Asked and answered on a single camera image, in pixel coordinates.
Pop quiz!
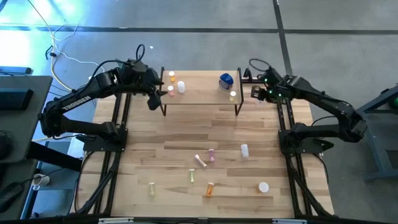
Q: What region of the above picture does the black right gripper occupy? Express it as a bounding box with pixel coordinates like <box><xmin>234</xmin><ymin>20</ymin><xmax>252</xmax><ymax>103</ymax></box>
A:
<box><xmin>251</xmin><ymin>81</ymin><xmax>279</xmax><ymax>103</ymax></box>

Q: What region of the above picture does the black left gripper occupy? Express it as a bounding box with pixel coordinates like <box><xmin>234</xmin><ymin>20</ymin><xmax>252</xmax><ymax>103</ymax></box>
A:
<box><xmin>141</xmin><ymin>68</ymin><xmax>169</xmax><ymax>111</ymax></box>

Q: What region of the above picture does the white jar blue lid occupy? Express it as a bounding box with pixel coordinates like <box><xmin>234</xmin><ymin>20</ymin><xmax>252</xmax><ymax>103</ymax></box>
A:
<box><xmin>218</xmin><ymin>72</ymin><xmax>234</xmax><ymax>91</ymax></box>

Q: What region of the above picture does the pale pink pill bottle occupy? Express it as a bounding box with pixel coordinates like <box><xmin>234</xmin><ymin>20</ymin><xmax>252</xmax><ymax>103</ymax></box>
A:
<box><xmin>194</xmin><ymin>154</ymin><xmax>208</xmax><ymax>169</ymax></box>

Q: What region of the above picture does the white box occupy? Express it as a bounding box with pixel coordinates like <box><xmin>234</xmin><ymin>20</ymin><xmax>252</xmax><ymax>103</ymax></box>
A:
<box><xmin>67</xmin><ymin>133</ymin><xmax>87</xmax><ymax>159</ymax></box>

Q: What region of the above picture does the black support beam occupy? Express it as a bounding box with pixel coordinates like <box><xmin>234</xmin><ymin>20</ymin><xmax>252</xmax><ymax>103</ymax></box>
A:
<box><xmin>27</xmin><ymin>141</ymin><xmax>84</xmax><ymax>172</ymax></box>

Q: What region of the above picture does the grey desk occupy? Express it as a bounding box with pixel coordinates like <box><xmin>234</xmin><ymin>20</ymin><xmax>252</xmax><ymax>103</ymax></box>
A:
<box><xmin>0</xmin><ymin>75</ymin><xmax>53</xmax><ymax>164</ymax></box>

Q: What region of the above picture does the black flat bar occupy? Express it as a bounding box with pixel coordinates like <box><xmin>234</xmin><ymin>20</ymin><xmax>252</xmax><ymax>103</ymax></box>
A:
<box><xmin>0</xmin><ymin>66</ymin><xmax>32</xmax><ymax>75</ymax></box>

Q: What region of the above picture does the white paper cup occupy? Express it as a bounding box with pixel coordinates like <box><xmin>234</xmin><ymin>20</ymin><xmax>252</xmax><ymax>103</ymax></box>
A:
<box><xmin>32</xmin><ymin>173</ymin><xmax>50</xmax><ymax>191</ymax></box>

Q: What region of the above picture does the black rounded device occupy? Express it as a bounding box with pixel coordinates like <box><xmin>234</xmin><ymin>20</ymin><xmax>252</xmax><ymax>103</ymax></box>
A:
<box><xmin>0</xmin><ymin>182</ymin><xmax>25</xmax><ymax>214</ymax></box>

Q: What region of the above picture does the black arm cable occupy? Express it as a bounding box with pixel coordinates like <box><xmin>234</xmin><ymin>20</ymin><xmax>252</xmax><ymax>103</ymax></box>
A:
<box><xmin>136</xmin><ymin>44</ymin><xmax>146</xmax><ymax>63</ymax></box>
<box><xmin>248</xmin><ymin>58</ymin><xmax>271</xmax><ymax>73</ymax></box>

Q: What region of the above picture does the white power cable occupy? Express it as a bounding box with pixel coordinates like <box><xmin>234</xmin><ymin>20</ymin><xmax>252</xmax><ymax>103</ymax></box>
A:
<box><xmin>51</xmin><ymin>22</ymin><xmax>106</xmax><ymax>74</ymax></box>

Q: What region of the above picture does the yellow power cable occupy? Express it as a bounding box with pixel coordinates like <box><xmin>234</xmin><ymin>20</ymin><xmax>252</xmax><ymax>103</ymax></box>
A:
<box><xmin>27</xmin><ymin>0</ymin><xmax>75</xmax><ymax>93</ymax></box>

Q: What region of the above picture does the grey metal table frame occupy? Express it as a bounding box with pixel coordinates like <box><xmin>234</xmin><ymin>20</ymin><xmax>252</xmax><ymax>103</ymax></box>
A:
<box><xmin>343</xmin><ymin>83</ymin><xmax>398</xmax><ymax>183</ymax></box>

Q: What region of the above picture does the silver bracket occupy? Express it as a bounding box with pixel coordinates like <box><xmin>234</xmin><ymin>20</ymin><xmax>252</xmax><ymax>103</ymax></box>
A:
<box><xmin>272</xmin><ymin>218</ymin><xmax>308</xmax><ymax>224</ymax></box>
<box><xmin>98</xmin><ymin>217</ymin><xmax>134</xmax><ymax>224</ymax></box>

